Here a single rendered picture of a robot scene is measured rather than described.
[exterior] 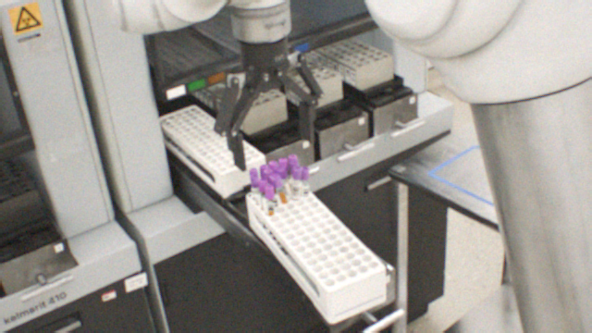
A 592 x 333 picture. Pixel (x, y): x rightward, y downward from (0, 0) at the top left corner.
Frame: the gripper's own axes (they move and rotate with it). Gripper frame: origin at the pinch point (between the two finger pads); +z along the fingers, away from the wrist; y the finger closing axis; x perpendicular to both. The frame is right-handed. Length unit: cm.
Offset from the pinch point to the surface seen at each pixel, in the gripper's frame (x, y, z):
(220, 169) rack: 15.4, -3.2, 10.5
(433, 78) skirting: 140, 175, 94
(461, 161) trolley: -8.0, 36.8, 14.2
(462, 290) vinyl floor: 27, 79, 97
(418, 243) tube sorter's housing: 21, 54, 61
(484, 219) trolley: -23.5, 26.6, 14.6
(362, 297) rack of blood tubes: -27.7, -4.0, 11.5
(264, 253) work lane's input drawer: -3.7, -6.4, 17.2
